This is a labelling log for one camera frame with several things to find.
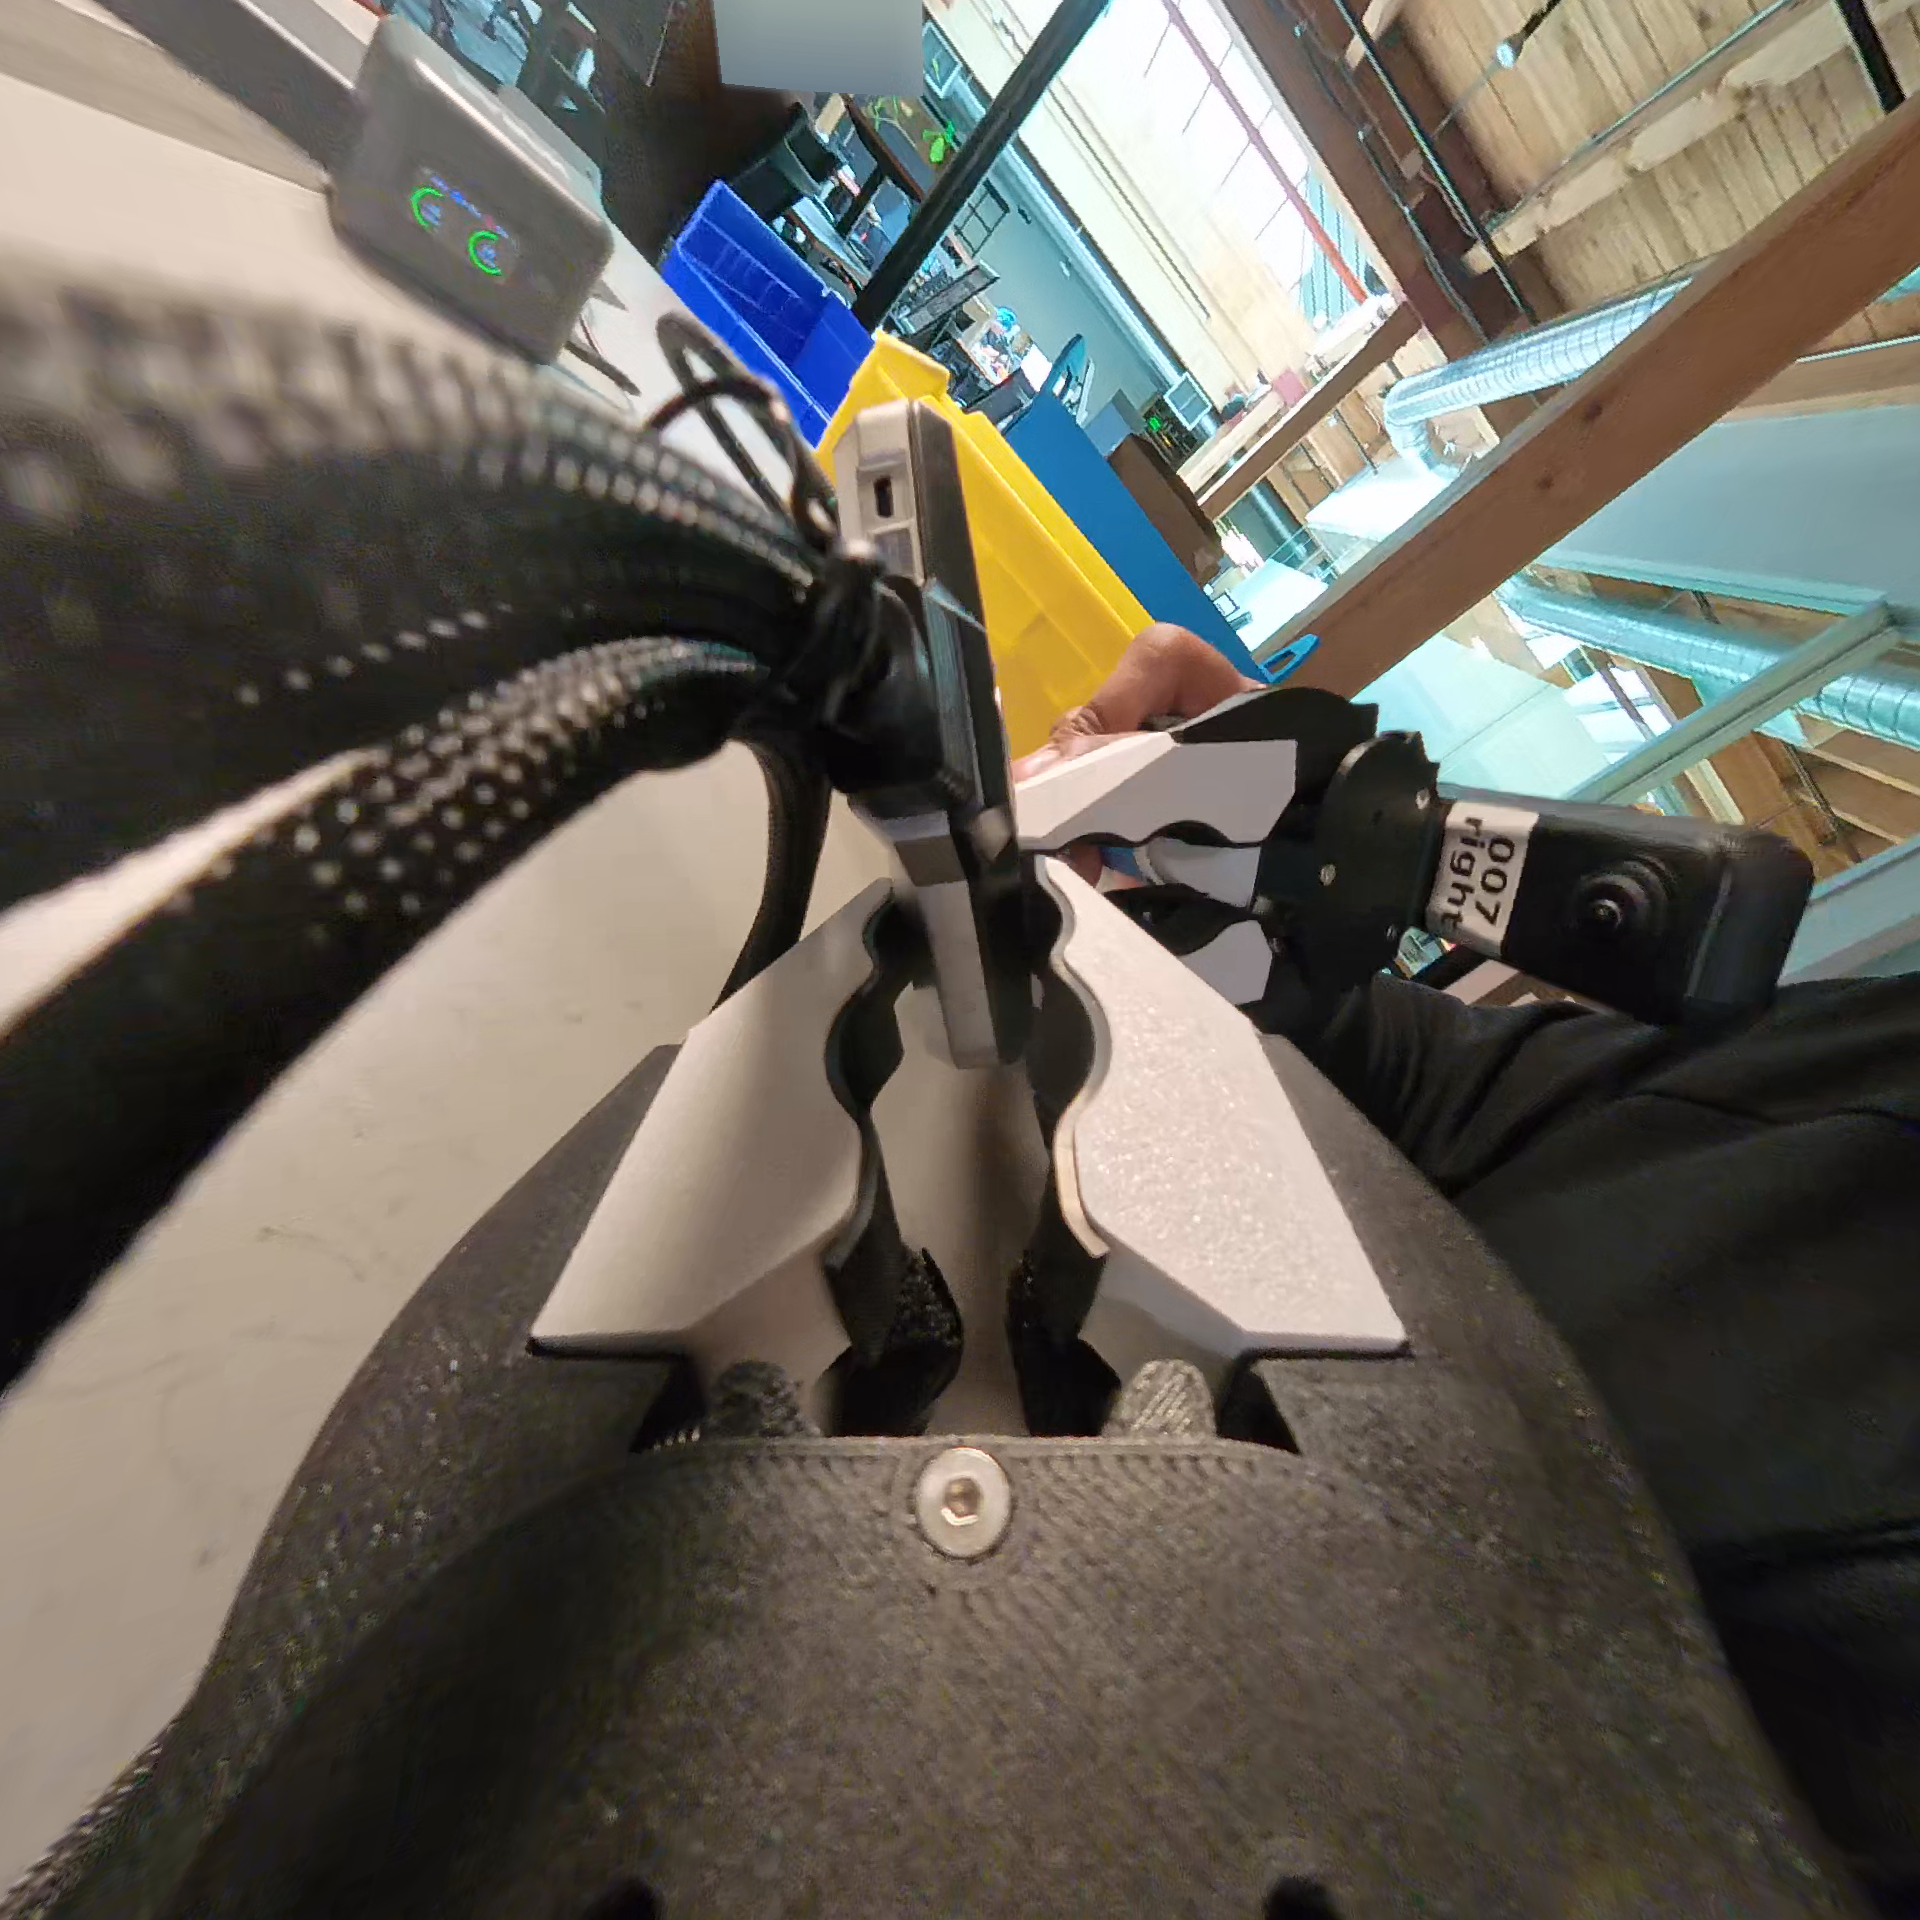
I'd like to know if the yellow plastic bin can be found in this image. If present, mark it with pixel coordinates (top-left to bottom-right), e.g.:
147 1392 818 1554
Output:
816 330 1164 758

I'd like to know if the black smooth cable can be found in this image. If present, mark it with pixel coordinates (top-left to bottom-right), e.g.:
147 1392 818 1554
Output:
0 277 933 1382

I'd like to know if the wooden beam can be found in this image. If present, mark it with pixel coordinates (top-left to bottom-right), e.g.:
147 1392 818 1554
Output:
1276 89 1920 707

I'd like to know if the grey charger with display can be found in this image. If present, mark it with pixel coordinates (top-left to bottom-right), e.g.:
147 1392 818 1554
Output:
326 16 616 366

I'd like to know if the black metal pole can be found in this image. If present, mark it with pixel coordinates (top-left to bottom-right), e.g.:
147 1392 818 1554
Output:
848 0 1112 332

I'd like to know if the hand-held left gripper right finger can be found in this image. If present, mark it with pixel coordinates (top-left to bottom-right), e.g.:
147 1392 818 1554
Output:
1007 861 1413 1433

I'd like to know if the blue panel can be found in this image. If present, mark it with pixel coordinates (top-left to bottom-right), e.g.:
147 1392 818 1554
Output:
1006 394 1261 682

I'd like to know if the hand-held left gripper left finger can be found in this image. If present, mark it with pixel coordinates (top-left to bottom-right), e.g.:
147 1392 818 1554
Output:
528 880 962 1427

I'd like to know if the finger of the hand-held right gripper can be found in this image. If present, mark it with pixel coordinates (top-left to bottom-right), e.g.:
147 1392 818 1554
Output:
1013 728 1306 859
1099 840 1280 1009

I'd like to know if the blue plastic bin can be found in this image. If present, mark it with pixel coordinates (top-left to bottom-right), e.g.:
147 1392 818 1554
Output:
661 180 880 453

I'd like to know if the black hdmi switch with button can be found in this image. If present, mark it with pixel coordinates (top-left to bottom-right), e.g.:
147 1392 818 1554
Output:
830 398 1040 1070

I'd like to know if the person's right hand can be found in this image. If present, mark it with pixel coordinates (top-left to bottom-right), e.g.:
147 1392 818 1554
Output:
1013 621 1268 782

